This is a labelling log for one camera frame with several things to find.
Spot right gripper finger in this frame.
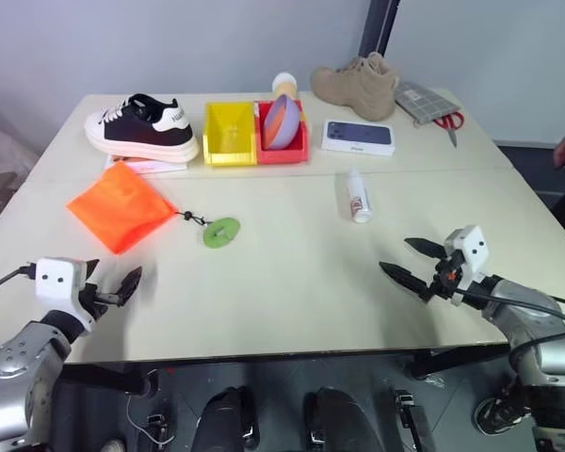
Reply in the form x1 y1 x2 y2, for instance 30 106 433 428
403 237 449 259
379 261 436 304

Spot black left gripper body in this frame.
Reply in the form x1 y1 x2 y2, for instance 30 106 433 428
79 281 124 327

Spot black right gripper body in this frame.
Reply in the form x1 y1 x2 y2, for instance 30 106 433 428
429 249 468 299

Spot white bottle with red label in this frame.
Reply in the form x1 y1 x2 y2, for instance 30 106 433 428
346 169 375 225

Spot green round disc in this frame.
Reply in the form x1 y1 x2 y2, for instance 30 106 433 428
202 216 242 249

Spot white and pink booklet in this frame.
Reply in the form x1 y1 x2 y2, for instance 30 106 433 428
104 152 190 175

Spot white smartphone box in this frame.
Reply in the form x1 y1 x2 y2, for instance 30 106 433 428
319 118 397 159

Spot black floor clamp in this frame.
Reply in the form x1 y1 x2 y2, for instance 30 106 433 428
394 389 435 452

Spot grey plaid pouch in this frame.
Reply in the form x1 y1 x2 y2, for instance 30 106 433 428
394 80 463 129

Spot black and white sneaker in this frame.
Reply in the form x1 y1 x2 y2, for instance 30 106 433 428
84 92 202 163

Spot dark rounded shape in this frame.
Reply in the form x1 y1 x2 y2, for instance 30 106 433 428
302 385 382 452
195 385 258 452

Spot red plastic bin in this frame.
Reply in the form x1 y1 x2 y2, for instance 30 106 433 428
253 99 311 166

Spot tan suede boot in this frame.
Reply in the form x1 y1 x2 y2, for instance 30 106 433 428
309 51 402 121

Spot yellow plastic bin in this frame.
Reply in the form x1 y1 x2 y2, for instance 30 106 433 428
202 101 260 168

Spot purple bowl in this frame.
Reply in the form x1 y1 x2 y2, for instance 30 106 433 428
262 93 299 151

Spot beige cylinder with white cap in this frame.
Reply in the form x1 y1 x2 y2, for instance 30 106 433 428
271 71 299 103

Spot dark vertical pillar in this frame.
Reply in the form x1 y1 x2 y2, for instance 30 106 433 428
357 0 402 58

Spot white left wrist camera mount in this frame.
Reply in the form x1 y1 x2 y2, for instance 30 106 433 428
33 257 98 333

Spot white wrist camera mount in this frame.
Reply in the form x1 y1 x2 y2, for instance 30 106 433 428
443 224 490 307
33 257 98 333

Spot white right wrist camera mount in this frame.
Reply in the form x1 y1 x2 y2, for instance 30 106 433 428
443 224 490 307

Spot orange drawstring pouch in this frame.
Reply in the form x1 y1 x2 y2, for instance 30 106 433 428
65 161 178 256

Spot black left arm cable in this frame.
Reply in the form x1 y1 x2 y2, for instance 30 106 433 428
0 265 37 300

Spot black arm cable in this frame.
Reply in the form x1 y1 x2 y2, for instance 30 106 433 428
456 287 565 399
0 265 37 300

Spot black knotted string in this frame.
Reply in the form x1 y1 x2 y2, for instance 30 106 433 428
172 210 214 228

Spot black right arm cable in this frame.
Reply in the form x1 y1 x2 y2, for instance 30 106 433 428
456 287 565 399

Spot red handled scissors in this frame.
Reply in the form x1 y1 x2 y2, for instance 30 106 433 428
432 110 466 149

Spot thin white cable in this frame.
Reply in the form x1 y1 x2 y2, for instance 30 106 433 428
125 394 176 447

